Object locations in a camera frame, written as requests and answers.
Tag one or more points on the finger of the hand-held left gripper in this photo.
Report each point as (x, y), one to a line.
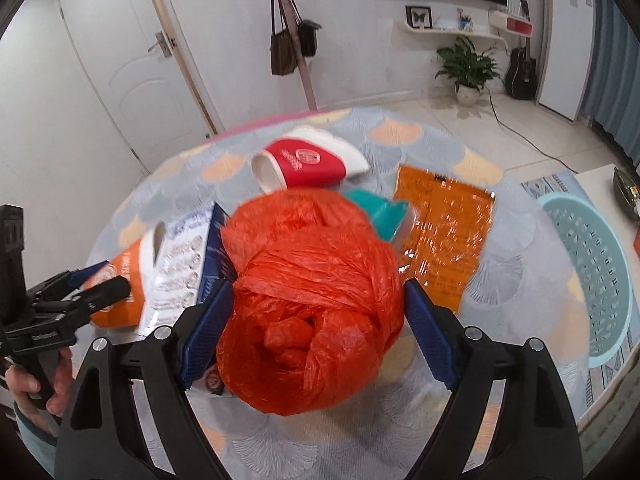
(105, 294)
(90, 271)

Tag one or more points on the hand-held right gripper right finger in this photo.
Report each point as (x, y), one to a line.
(430, 330)

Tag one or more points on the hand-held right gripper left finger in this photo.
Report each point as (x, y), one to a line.
(207, 325)

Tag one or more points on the orange and white snack bag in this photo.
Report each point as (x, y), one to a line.
(125, 262)

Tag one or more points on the white packet with blue print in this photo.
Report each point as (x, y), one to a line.
(175, 270)

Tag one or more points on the navy blue packet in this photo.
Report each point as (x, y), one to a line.
(215, 250)

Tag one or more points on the orange foil packet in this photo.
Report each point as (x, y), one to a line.
(445, 240)

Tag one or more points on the orange plastic bag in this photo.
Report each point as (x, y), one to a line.
(310, 300)

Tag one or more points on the teal plastic packet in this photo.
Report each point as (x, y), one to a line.
(380, 210)

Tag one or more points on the light teal plastic basket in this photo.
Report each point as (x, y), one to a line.
(560, 210)

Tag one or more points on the red paper cup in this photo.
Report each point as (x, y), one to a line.
(305, 162)

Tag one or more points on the black shoulder bag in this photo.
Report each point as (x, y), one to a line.
(307, 40)

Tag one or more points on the brown shoulder bag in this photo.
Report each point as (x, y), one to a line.
(284, 55)

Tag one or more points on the person's left forearm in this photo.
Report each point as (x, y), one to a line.
(37, 445)

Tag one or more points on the person's left hand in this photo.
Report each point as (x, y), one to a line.
(62, 385)

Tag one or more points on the fan-patterned tablecloth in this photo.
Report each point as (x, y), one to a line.
(320, 445)

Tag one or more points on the white door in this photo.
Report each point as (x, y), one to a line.
(125, 75)

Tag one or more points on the potted green plant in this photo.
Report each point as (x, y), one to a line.
(467, 65)

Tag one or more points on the black acoustic guitar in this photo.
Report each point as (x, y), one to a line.
(521, 75)

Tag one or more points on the pink coat rack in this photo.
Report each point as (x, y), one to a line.
(305, 70)

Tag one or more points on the white standing air conditioner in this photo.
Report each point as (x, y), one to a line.
(565, 50)

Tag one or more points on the small pen holder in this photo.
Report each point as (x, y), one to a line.
(465, 20)

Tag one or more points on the framed butterfly picture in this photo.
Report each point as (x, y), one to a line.
(419, 17)

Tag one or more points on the blue curtain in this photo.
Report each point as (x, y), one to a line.
(615, 70)

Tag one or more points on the wooden door frame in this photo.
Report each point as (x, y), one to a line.
(185, 70)

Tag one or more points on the white curved wall shelf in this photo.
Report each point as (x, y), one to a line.
(450, 32)

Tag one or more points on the red and white wall box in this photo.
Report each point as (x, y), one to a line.
(517, 27)

